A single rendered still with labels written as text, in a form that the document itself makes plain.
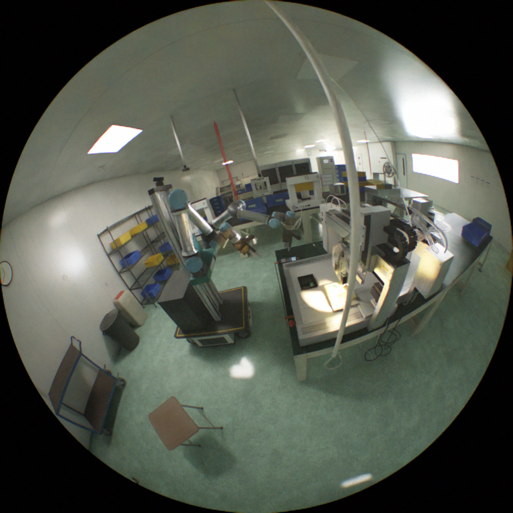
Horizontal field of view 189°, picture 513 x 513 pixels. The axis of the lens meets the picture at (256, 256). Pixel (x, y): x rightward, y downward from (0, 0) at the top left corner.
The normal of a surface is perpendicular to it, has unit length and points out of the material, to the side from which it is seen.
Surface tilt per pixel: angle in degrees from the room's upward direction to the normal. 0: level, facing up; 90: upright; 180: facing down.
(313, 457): 0
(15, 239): 90
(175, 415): 3
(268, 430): 0
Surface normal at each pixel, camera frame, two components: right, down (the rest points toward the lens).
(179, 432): -0.15, -0.81
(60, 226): 0.97, -0.21
